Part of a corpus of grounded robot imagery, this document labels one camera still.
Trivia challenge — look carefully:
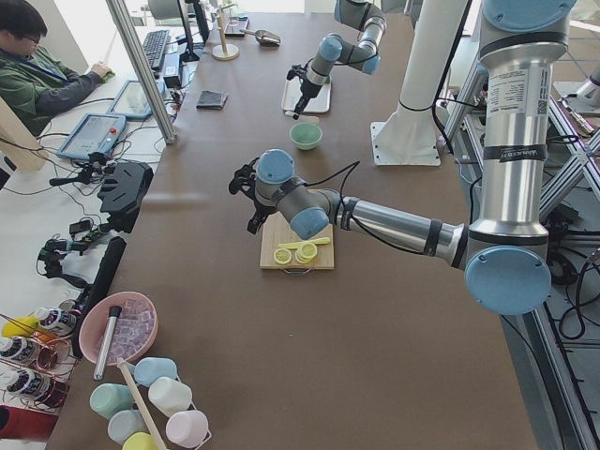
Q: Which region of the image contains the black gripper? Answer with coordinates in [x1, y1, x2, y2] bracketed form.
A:
[246, 182, 281, 234]
[292, 69, 326, 118]

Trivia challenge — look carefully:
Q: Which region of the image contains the white ceramic spoon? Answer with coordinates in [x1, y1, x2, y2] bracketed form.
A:
[284, 111, 320, 125]

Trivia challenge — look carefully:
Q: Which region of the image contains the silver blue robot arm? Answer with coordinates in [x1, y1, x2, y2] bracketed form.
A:
[287, 1, 386, 119]
[229, 1, 576, 316]

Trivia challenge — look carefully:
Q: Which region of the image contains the mint green bowl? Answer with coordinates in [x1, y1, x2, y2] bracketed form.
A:
[289, 123, 323, 151]

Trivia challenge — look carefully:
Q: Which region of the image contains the pink bowl with ice cubes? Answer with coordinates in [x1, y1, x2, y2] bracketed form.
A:
[79, 292, 158, 366]

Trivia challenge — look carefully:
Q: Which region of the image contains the metal tube in pink bowl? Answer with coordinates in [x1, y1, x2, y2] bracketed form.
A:
[93, 306, 122, 382]

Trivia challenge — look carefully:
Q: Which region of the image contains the cream rectangular tray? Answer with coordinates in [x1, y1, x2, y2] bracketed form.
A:
[281, 78, 332, 113]

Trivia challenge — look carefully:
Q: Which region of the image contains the wooden cutting board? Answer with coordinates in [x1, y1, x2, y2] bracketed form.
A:
[260, 213, 335, 270]

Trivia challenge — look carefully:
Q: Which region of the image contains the yellow plastic knife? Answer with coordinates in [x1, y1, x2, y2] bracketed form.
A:
[277, 236, 331, 249]

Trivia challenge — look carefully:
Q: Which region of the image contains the metal scoop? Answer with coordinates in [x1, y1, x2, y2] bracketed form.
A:
[241, 29, 281, 47]

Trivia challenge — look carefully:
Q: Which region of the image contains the wooden mug tree stand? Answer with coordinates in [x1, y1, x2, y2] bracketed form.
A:
[210, 1, 239, 61]

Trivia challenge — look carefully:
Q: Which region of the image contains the grey folded cloth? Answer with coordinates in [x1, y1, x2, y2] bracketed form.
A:
[196, 90, 229, 110]

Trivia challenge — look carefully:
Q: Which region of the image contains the black keyboard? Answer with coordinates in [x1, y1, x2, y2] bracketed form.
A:
[142, 30, 170, 71]

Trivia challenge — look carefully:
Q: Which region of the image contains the upper teach pendant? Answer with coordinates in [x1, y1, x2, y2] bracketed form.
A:
[107, 80, 152, 121]

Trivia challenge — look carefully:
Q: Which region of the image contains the teach pendant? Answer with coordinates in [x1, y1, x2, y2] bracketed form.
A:
[107, 80, 152, 121]
[56, 113, 127, 160]

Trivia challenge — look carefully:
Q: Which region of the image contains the lower teach pendant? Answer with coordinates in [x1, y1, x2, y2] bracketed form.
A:
[56, 113, 127, 160]

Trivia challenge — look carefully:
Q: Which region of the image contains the white cup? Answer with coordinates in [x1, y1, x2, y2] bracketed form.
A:
[148, 377, 192, 417]

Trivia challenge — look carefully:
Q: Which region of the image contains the wooden cup rack pole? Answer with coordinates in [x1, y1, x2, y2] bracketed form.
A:
[117, 359, 167, 450]

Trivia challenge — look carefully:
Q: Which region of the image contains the pink cup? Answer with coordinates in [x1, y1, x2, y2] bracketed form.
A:
[166, 410, 211, 448]

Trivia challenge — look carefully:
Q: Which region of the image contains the bottle in copper rack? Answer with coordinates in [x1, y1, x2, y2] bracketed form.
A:
[33, 307, 77, 337]

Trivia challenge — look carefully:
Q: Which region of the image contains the mint green cup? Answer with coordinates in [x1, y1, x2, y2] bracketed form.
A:
[89, 383, 134, 420]

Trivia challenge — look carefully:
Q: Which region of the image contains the pale blue cup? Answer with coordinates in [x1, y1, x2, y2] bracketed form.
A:
[107, 410, 148, 444]

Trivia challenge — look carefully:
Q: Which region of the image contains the yellow cup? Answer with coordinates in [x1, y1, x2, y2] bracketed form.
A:
[122, 432, 158, 450]

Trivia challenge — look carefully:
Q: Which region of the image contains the seated person in green jacket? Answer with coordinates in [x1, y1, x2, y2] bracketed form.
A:
[1, 0, 113, 136]

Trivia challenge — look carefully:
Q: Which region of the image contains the lemon slice near handle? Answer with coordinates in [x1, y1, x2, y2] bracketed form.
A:
[273, 247, 293, 265]

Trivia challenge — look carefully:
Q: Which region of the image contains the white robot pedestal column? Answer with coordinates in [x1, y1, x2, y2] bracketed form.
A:
[371, 0, 471, 166]

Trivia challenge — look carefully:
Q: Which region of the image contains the aluminium frame post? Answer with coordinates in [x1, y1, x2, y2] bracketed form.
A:
[105, 0, 176, 145]

